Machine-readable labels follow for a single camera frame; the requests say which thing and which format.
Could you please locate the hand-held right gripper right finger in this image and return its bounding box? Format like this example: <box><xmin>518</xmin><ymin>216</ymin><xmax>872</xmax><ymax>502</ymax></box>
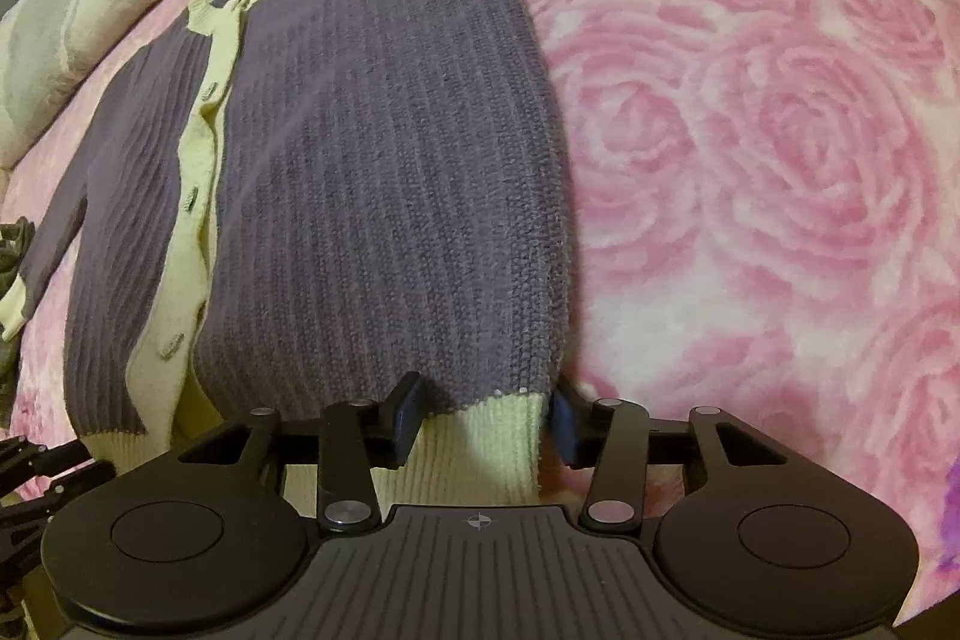
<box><xmin>550</xmin><ymin>383</ymin><xmax>796</xmax><ymax>532</ymax></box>

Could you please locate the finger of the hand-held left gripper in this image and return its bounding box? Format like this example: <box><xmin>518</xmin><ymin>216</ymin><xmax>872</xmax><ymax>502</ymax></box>
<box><xmin>0</xmin><ymin>460</ymin><xmax>119</xmax><ymax>540</ymax></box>
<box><xmin>0</xmin><ymin>436</ymin><xmax>96</xmax><ymax>491</ymax></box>

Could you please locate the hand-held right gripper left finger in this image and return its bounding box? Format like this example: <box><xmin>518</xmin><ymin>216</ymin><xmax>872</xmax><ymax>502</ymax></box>
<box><xmin>161</xmin><ymin>371</ymin><xmax>422</xmax><ymax>534</ymax></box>

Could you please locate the purple knit cardigan cream trim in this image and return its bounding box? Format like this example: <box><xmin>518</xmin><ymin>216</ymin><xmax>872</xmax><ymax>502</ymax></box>
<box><xmin>0</xmin><ymin>0</ymin><xmax>938</xmax><ymax>507</ymax></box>

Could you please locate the grey knit garment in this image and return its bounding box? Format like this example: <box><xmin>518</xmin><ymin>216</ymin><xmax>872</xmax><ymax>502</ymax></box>
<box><xmin>0</xmin><ymin>218</ymin><xmax>35</xmax><ymax>431</ymax></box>

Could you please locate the pink floral blanket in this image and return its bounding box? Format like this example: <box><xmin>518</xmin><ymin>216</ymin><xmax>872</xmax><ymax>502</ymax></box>
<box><xmin>0</xmin><ymin>0</ymin><xmax>960</xmax><ymax>626</ymax></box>

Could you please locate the rolled grey and cream duvet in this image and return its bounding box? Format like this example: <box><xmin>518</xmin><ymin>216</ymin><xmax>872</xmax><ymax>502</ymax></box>
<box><xmin>0</xmin><ymin>0</ymin><xmax>323</xmax><ymax>170</ymax></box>

